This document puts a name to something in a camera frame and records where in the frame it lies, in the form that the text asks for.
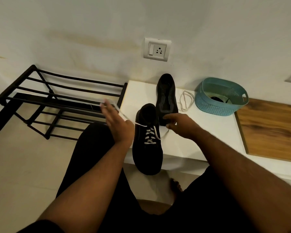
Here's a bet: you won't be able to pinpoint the person's right hand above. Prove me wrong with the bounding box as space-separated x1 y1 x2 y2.
163 113 204 141

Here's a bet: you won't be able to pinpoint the person's right forearm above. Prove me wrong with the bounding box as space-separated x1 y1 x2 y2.
191 129 291 233

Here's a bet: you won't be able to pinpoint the brown wooden board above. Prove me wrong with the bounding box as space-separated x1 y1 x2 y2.
234 98 291 164

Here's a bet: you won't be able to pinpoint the white threaded shoelace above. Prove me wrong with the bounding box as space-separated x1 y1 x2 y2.
101 102 172 145

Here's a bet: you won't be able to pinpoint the black trousers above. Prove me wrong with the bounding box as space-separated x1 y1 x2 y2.
16 122 260 233

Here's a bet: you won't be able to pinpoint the black unlaced shoe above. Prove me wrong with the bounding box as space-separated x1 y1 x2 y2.
156 73 179 127

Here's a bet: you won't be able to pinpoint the black laced shoe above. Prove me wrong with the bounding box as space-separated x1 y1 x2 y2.
132 103 163 176

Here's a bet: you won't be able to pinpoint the person's left forearm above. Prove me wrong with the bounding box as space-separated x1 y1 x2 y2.
38 140 134 233

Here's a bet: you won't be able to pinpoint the person's bare foot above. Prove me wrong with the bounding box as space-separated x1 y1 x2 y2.
170 178 184 200

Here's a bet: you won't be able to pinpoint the white loose shoelace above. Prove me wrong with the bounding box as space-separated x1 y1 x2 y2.
178 90 195 112

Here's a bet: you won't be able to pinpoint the white wall switch socket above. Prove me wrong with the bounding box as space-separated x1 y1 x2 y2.
143 37 172 62

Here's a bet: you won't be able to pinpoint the black metal shoe rack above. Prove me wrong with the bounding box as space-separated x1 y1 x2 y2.
0 64 128 141

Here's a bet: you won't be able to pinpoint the teal perforated plastic basket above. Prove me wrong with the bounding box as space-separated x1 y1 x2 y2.
194 77 249 117

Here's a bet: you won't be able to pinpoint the person's left hand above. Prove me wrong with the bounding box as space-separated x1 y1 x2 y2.
100 99 135 146

